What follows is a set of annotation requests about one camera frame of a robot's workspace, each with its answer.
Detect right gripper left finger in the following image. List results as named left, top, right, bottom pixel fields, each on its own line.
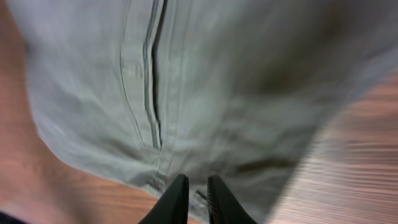
left=139, top=174, right=189, bottom=224

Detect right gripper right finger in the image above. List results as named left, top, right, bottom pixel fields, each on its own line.
left=207, top=175, right=257, bottom=224

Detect grey khaki shorts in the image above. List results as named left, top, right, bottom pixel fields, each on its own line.
left=7, top=0, right=397, bottom=222

